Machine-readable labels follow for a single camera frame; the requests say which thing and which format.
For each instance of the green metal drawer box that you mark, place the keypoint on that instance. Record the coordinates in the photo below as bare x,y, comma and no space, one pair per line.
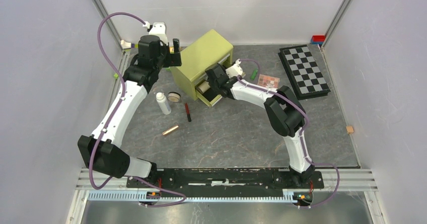
211,48

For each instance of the red black lip pencil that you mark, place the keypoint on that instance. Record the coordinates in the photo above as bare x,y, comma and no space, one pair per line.
187,112

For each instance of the red blue blocks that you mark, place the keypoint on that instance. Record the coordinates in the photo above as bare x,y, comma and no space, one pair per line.
317,39

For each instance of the white plastic bottle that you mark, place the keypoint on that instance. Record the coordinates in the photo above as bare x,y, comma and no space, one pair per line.
163,103

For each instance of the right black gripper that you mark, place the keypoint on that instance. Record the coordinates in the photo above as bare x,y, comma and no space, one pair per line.
212,84

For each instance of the pink eyeshadow palette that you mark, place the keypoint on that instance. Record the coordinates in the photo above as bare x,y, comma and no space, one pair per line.
268,81

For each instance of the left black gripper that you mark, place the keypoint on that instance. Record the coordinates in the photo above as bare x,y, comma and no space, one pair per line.
173,59

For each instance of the rose gold lipstick tube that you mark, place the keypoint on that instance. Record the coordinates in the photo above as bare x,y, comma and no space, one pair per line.
170,130

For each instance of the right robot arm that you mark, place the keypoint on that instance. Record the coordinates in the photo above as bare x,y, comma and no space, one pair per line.
286,115

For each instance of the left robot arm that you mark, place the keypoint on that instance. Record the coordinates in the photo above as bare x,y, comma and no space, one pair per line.
101,151

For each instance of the small wooden cube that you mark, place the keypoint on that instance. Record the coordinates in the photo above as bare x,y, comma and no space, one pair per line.
349,129

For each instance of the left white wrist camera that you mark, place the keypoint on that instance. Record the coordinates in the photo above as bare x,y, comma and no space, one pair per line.
157,29

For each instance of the black white checkerboard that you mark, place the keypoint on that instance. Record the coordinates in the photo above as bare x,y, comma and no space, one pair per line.
303,72

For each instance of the wooden toy blocks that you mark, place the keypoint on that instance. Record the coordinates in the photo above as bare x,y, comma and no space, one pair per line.
127,45

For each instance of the round powder jar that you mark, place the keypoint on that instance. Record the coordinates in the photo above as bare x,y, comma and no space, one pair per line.
174,97

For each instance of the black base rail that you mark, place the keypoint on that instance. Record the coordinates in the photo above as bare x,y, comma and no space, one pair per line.
234,182

